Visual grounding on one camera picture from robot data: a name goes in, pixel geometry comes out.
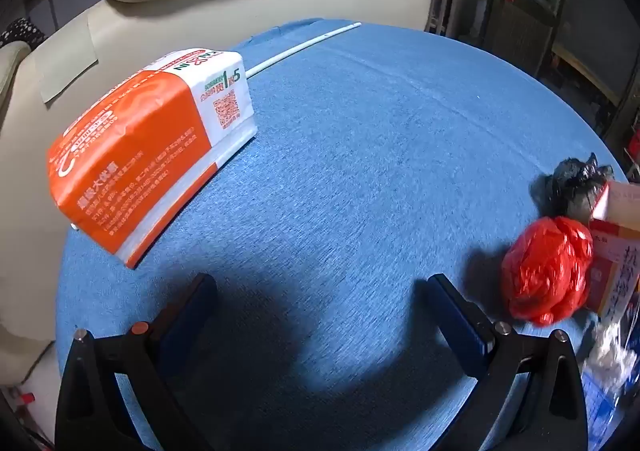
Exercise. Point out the beige leather sofa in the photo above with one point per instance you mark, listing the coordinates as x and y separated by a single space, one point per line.
225 1

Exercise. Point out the crumpled black plastic bag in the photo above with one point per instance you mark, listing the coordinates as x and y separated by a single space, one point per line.
570 191

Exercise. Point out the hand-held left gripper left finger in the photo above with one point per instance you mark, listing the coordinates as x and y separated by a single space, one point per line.
187 316

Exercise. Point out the crumpled red plastic bag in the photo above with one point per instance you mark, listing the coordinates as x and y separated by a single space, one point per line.
545 271

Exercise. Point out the yellow and red medicine box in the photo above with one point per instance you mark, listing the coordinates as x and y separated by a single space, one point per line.
620 251

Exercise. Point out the blue tablecloth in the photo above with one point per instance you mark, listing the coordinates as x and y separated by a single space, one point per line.
360 156

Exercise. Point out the thin white rod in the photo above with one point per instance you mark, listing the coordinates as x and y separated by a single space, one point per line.
300 47

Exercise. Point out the orange and white tissue pack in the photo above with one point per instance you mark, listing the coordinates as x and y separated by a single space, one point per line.
140 146

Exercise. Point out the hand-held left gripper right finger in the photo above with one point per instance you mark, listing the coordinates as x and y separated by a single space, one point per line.
457 326

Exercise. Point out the wooden door with glass pane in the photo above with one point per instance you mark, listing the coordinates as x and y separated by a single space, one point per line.
520 31

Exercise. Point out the black dotted cloth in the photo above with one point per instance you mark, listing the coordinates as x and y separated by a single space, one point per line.
22 31

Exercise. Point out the wooden baby crib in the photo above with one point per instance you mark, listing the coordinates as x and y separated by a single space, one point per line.
450 1

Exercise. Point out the crumpled clear plastic wrapper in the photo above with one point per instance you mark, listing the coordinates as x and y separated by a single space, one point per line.
607 353

